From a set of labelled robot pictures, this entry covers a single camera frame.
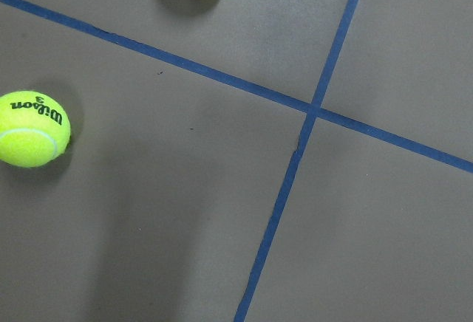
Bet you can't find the yellow tennis ball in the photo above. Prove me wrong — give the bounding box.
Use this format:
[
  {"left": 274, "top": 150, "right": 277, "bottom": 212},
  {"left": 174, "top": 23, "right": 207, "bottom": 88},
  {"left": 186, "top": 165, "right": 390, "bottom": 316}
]
[{"left": 1, "top": 90, "right": 71, "bottom": 168}]

